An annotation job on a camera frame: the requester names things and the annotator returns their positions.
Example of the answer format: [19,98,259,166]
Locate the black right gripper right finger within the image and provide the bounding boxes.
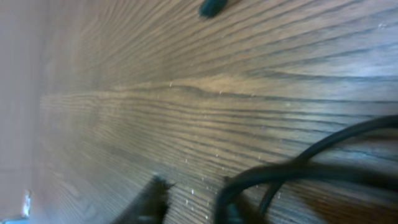
[223,176,269,224]

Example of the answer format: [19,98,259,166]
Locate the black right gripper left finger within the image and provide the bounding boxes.
[111,175,174,224]

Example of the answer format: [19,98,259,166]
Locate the black USB-A cable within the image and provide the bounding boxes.
[214,114,398,224]

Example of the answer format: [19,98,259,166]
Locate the black USB cables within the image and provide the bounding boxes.
[198,0,229,19]

